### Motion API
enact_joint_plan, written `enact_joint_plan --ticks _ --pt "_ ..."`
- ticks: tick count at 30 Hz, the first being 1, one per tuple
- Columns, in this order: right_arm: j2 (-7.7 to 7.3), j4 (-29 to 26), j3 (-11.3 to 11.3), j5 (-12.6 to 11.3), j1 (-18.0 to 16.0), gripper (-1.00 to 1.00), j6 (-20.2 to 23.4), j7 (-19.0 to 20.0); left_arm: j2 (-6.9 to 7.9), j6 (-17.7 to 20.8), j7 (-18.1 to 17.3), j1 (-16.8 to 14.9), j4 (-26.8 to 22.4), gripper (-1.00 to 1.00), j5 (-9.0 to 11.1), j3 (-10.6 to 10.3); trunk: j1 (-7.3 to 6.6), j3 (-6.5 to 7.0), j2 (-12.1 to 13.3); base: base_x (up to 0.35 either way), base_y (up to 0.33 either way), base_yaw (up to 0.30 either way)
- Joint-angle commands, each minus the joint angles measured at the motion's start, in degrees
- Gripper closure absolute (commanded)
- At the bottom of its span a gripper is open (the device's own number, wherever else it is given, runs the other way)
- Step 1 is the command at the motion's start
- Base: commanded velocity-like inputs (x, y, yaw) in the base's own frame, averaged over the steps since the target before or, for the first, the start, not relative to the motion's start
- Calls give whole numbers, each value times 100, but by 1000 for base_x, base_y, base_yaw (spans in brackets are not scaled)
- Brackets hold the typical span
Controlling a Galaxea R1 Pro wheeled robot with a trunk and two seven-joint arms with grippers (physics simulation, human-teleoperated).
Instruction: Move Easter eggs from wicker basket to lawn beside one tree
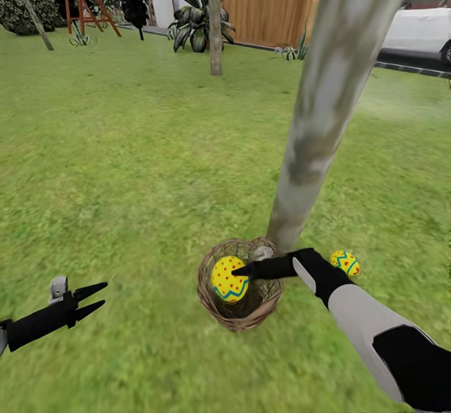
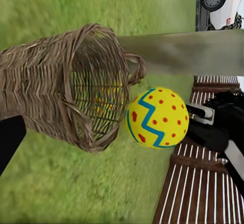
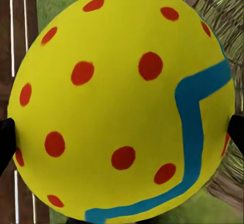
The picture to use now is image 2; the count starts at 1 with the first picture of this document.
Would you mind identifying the wicker basket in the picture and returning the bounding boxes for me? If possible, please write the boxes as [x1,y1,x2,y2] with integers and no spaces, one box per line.
[0,22,146,154]

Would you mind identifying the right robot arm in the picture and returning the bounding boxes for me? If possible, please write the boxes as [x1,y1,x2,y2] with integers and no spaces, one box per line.
[186,103,244,200]

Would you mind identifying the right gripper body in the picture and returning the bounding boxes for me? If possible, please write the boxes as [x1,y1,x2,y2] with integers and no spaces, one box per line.
[187,118,220,150]

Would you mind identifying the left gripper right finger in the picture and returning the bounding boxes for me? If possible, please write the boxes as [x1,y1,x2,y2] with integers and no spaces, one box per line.
[228,115,244,155]

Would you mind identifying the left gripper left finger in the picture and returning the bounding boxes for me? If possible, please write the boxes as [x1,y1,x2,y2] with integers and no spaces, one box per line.
[0,115,26,177]

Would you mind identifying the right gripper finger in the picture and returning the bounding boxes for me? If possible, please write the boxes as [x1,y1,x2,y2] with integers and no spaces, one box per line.
[188,123,212,143]

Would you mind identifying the easter egg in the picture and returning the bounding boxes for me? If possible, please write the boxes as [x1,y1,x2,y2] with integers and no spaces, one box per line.
[125,87,189,149]

